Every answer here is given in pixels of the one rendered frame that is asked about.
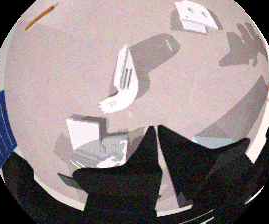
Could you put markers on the orange long bar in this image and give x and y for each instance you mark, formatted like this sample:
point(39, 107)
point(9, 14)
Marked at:
point(38, 17)

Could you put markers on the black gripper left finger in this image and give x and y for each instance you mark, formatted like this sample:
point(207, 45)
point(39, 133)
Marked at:
point(140, 175)

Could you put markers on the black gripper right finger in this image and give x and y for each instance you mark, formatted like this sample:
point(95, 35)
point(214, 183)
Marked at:
point(191, 165)

